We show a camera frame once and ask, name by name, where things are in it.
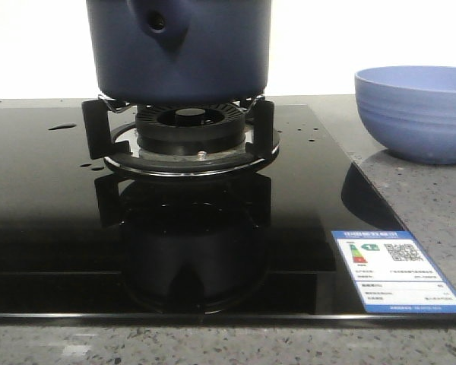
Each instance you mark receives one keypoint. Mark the light blue ribbed bowl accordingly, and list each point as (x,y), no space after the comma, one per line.
(411,110)

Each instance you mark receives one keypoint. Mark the black right pot support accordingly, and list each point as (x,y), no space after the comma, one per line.
(121,152)

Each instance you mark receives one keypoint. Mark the dark blue cooking pot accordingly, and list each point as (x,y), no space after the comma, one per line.
(180,52)

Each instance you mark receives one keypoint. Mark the black right gas burner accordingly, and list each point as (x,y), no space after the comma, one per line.
(176,130)

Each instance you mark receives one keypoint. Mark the black glass gas cooktop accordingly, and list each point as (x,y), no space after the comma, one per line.
(81,244)

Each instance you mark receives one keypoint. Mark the blue energy label sticker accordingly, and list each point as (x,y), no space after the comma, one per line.
(392,273)

